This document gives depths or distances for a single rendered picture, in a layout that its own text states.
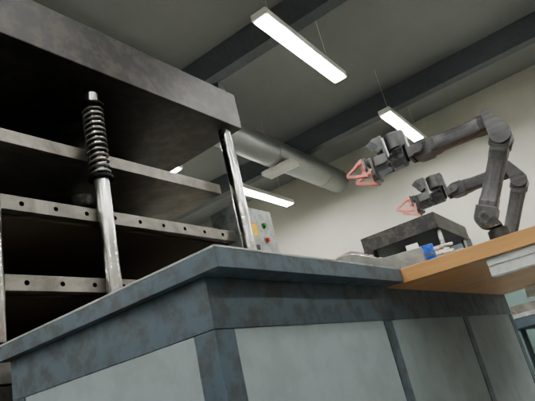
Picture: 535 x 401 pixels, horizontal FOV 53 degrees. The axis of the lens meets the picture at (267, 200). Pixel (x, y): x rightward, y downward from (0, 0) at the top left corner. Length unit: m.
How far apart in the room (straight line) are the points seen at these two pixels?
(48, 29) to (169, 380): 1.45
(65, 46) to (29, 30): 0.14
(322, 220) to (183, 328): 8.81
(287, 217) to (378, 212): 1.81
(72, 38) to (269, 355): 1.49
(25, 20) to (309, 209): 8.23
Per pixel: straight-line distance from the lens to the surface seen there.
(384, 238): 6.26
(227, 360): 0.91
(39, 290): 1.73
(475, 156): 8.93
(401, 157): 1.86
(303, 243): 9.85
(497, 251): 1.47
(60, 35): 2.13
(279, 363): 1.02
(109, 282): 1.84
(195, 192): 2.46
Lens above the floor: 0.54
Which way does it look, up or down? 20 degrees up
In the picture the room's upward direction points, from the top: 14 degrees counter-clockwise
